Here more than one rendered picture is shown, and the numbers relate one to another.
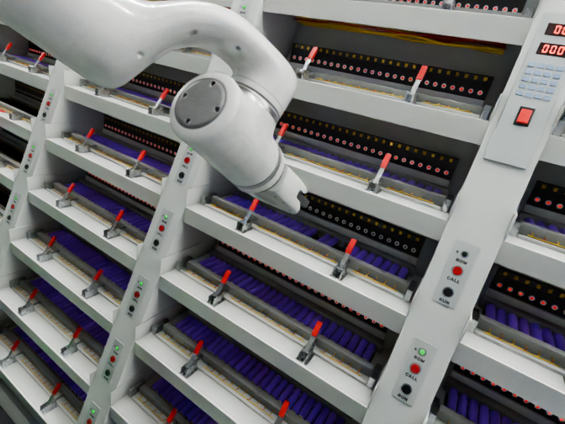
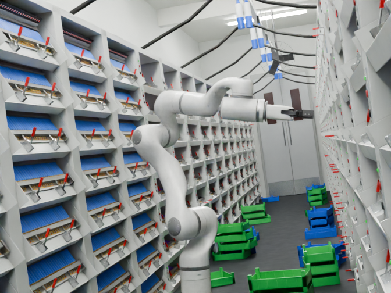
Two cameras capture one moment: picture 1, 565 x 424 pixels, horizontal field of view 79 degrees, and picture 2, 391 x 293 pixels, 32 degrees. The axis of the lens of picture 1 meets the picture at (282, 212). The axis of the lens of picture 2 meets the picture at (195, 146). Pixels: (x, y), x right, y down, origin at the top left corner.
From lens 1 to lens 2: 2.33 m
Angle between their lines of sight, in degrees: 75
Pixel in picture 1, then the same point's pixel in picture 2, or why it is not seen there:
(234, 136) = (227, 111)
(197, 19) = (212, 90)
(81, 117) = not seen: hidden behind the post
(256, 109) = (233, 99)
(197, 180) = (346, 122)
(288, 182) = (270, 111)
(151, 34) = (206, 100)
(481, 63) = not seen: outside the picture
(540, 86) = not seen: outside the picture
